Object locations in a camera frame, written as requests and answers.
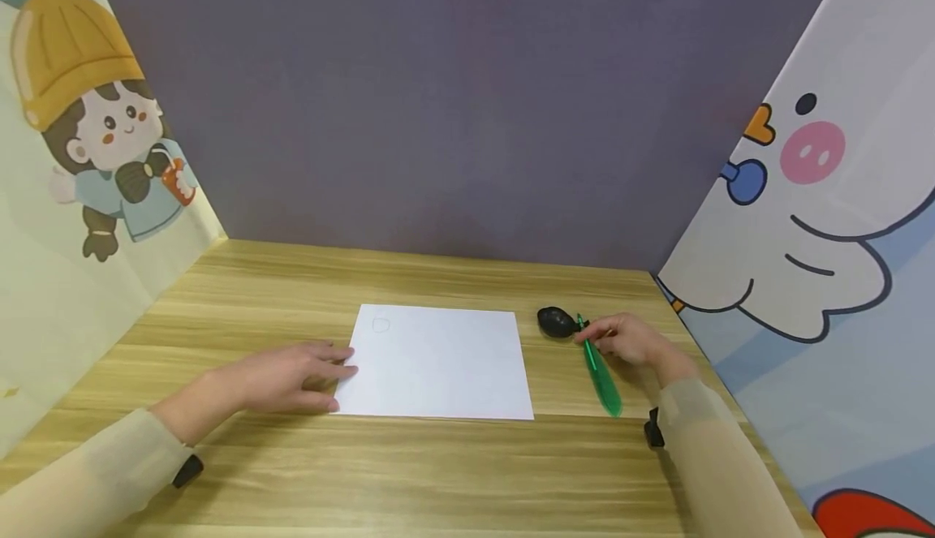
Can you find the black oval object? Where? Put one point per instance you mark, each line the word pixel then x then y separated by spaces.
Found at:
pixel 556 320

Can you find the person's left fingers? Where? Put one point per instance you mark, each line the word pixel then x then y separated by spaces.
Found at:
pixel 329 359

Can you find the person's left forearm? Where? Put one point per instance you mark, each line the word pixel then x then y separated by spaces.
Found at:
pixel 88 469

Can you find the person's left hand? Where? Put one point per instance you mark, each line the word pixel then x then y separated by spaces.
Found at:
pixel 274 380

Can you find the person's left thumb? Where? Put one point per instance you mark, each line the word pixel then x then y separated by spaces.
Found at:
pixel 318 400

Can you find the white paper sheet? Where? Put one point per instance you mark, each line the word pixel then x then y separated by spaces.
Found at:
pixel 438 363

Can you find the person's right thumb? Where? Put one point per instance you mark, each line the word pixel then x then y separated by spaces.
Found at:
pixel 600 342

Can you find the black wrist band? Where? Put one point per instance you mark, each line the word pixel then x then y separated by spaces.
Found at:
pixel 188 471
pixel 654 428

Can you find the person's right index finger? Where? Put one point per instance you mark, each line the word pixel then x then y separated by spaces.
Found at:
pixel 605 323

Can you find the green pen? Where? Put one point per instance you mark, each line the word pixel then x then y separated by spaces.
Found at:
pixel 603 380

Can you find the person's right hand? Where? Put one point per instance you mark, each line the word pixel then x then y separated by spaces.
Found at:
pixel 643 343

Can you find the person's right fingers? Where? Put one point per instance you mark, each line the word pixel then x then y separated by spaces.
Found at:
pixel 627 355

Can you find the person's right forearm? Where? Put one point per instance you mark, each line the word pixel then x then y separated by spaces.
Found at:
pixel 719 465

